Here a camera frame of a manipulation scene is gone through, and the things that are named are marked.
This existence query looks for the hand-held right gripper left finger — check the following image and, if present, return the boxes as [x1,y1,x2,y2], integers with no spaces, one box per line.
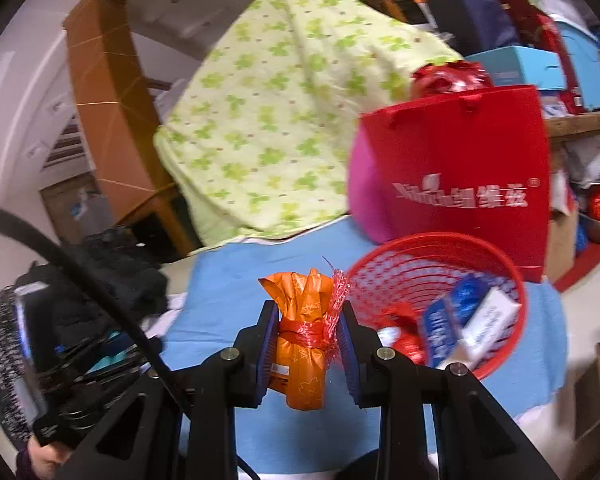
[55,300,282,480]

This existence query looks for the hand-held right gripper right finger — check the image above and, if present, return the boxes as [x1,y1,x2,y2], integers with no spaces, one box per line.
[335,304,561,480]

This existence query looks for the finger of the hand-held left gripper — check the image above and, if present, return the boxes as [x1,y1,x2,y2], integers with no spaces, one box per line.
[55,332,151,383]

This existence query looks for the blue and white carton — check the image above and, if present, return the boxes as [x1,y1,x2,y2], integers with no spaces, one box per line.
[422,275,493,368]

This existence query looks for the red mesh plastic basket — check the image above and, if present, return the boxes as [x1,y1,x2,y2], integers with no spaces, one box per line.
[345,232,527,381]

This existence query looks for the person's left forearm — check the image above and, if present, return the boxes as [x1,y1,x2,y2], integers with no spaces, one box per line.
[15,440,68,480]

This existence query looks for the light blue cloth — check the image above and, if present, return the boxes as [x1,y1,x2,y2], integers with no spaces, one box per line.
[157,215,566,476]

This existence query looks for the white cloth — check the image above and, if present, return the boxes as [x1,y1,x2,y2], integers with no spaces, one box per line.
[150,292,186,336]

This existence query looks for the black bag pile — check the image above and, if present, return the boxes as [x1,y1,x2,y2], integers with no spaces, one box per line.
[30,227,168,333]

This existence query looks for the brown wooden door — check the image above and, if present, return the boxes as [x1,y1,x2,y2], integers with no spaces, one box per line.
[40,175,116,241]

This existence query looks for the green clover print blanket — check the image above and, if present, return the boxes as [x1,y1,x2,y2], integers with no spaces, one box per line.
[152,0,463,251]

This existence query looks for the red paper bag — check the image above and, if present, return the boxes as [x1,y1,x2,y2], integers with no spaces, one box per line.
[359,85,551,283]

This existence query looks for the red floor mat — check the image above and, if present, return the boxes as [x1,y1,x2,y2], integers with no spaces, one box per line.
[555,242,600,293]

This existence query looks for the brown wooden pillar cabinet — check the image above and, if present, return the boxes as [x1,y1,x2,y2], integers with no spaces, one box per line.
[62,0,196,256]

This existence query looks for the red foil gift wrap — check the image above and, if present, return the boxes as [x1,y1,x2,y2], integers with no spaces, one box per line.
[411,61,493,101]

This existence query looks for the white plastic bags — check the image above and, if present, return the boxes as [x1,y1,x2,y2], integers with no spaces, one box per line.
[565,135,600,186]

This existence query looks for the wooden plank shelf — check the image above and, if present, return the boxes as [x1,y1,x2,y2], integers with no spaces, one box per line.
[547,107,600,141]

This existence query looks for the light blue cardboard box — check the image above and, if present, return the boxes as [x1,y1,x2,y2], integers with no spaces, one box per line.
[465,46,567,92]

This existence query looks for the navy blue cushion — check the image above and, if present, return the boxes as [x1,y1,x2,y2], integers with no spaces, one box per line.
[427,0,521,56]

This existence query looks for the dark red box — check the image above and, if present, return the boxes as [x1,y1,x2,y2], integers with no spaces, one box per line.
[497,0,583,113]

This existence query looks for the black cable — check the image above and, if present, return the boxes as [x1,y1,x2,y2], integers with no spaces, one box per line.
[0,202,182,403]

